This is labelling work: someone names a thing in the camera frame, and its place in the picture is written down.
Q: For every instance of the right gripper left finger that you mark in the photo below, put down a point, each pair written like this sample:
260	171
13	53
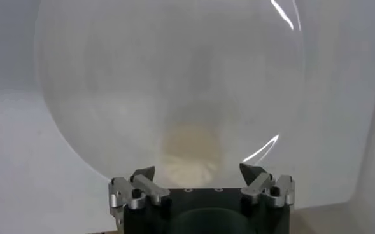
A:
142	190

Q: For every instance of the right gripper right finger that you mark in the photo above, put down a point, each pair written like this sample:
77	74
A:
263	187

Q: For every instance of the white steamed baozi bun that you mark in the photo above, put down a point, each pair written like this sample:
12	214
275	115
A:
190	149

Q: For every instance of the round white plate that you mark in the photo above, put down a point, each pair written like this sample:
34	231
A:
142	79

